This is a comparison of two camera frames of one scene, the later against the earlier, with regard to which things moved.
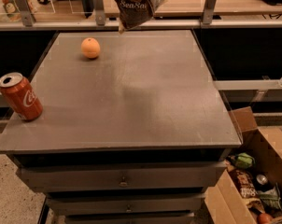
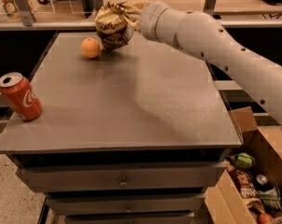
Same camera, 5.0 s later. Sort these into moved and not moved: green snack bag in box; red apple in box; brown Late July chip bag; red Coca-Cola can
Moved: brown Late July chip bag
Not moved: green snack bag in box; red apple in box; red Coca-Cola can
